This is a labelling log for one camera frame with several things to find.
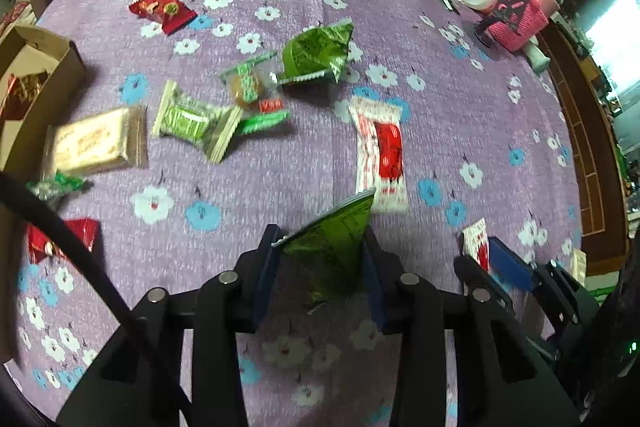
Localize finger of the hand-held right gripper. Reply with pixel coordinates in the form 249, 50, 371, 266
487, 236, 551, 295
454, 254, 516, 308

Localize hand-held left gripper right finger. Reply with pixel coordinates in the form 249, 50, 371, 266
362, 227, 581, 427

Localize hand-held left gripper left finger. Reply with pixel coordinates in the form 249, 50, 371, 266
55, 223, 283, 427

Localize small red white packet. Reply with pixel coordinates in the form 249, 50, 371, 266
461, 217, 491, 273

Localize green triangular snack packet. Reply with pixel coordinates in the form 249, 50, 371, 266
272, 188, 377, 308

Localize long red white snack packet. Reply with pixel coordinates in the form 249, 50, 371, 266
347, 96, 412, 214

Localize green white wafer packet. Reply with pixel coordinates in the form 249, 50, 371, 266
151, 80, 244, 165

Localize red foil snack packet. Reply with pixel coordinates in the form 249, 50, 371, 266
26, 218, 101, 265

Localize clear cake packet green ends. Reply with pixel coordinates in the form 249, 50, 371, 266
221, 51, 292, 135

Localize beige biscuit packet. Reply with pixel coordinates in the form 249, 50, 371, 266
40, 104, 148, 178

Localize clear green candy packet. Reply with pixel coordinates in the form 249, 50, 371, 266
26, 171, 93, 210

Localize brown cardboard box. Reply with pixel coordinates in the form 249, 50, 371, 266
0, 24, 87, 173

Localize small beige packet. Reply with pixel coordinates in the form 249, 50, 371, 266
570, 248, 588, 285

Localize purple floral tablecloth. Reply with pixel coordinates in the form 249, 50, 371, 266
5, 0, 588, 427

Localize brown wooden furniture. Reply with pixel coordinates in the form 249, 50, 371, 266
520, 0, 632, 275

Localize white vase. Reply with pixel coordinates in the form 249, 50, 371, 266
522, 34, 551, 75

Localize green foil snack packet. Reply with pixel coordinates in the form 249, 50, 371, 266
277, 20, 356, 85

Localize red snack packet fruit print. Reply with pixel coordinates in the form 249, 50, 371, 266
129, 0, 198, 35

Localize black cable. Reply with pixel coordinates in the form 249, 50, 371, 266
0, 171, 196, 427

